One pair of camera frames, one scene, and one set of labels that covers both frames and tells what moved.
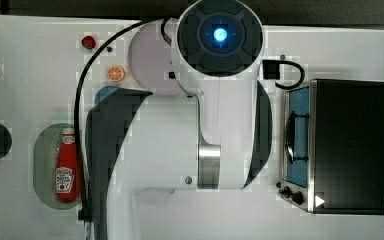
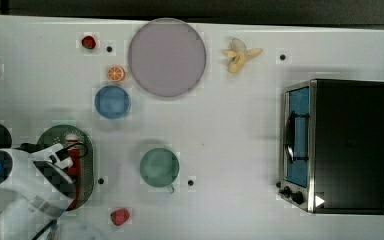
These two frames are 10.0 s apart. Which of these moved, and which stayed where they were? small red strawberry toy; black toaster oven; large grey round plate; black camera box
Moved: black camera box
Stayed: black toaster oven; small red strawberry toy; large grey round plate
